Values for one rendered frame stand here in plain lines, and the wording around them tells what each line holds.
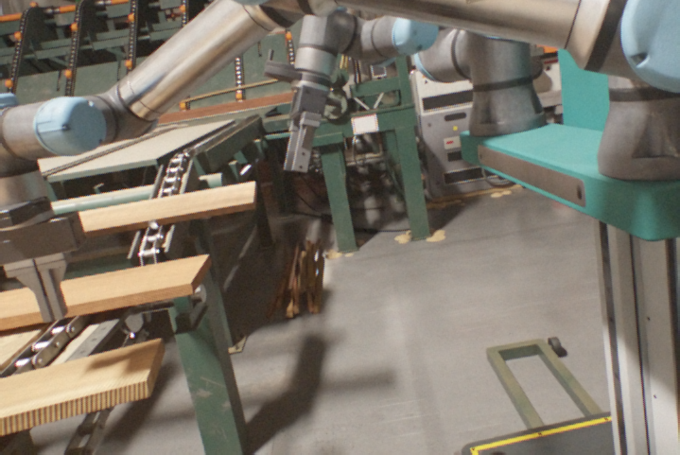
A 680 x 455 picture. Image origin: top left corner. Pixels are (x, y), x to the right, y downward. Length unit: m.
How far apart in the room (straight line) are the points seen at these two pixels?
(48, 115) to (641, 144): 0.72
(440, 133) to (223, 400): 3.38
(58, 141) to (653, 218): 0.72
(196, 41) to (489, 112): 0.58
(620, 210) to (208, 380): 1.65
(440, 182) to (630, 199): 4.38
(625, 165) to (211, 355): 1.61
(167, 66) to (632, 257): 0.89
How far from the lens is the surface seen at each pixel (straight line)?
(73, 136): 0.84
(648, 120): 0.72
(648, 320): 1.26
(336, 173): 4.00
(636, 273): 1.23
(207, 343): 2.06
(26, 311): 1.47
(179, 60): 0.87
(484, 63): 1.17
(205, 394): 2.15
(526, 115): 1.16
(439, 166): 5.02
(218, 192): 1.94
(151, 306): 1.66
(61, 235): 0.95
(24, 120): 0.89
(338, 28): 1.11
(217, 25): 0.83
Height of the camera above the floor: 1.27
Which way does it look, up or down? 13 degrees down
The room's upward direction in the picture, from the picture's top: 10 degrees counter-clockwise
